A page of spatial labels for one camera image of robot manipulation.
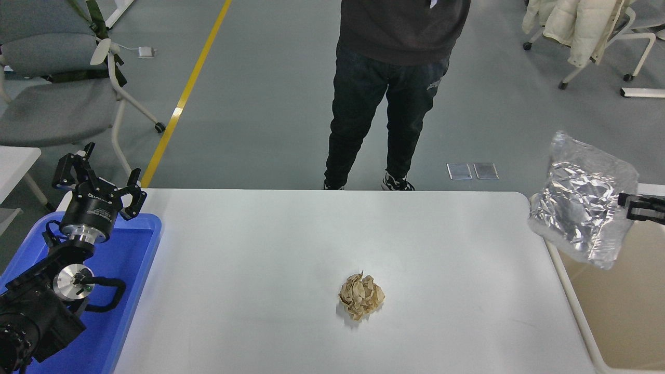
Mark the silver floor plate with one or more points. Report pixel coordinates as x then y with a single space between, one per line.
486 170
459 171

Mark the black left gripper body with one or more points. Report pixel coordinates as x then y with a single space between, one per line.
91 213

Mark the grey seat white chair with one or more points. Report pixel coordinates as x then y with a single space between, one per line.
652 13

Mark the white table leg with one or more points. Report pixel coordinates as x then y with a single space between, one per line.
119 11

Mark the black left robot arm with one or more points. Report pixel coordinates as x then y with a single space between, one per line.
31 317

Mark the white side table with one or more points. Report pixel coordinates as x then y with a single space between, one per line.
15 169

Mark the tan paper ball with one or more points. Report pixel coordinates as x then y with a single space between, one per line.
361 296

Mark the white metal floor bar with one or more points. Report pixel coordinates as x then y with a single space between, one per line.
653 189
644 92

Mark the person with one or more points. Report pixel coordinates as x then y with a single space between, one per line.
395 62

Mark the cream padded coat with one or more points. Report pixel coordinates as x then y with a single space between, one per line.
576 26

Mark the white frame chair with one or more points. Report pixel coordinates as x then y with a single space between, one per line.
643 38

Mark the blue plastic tray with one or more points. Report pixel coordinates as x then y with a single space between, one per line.
130 291

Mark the large pale plastic bin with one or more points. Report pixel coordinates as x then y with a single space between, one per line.
623 311

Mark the silver foil tray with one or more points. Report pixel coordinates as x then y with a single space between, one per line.
576 202

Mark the grey office chair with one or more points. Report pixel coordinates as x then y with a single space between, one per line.
52 111

